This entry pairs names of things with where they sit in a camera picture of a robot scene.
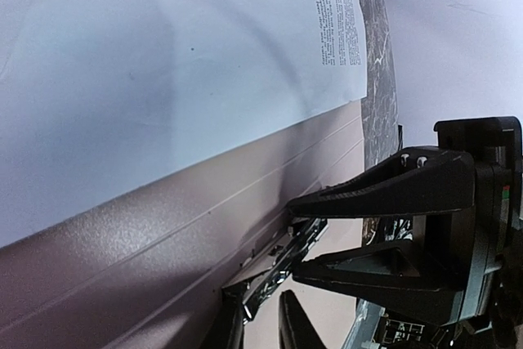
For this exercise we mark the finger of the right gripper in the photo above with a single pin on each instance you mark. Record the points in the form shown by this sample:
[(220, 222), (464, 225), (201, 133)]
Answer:
[(396, 275)]

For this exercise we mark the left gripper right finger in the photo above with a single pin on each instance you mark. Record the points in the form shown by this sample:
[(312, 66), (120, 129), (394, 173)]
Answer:
[(295, 328)]

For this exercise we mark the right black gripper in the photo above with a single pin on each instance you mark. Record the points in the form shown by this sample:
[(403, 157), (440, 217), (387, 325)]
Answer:
[(427, 180)]

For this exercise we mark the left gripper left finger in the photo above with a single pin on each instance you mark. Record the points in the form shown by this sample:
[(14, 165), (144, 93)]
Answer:
[(235, 324)]

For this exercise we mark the tan folder metal clip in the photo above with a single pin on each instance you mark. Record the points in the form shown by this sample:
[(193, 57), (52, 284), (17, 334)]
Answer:
[(263, 272)]

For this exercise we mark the tan brown folder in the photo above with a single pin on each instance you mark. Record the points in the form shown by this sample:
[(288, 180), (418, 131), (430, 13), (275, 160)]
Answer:
[(145, 269)]

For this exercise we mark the printed paper sheet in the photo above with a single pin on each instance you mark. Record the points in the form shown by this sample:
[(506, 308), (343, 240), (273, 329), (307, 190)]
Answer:
[(100, 97)]

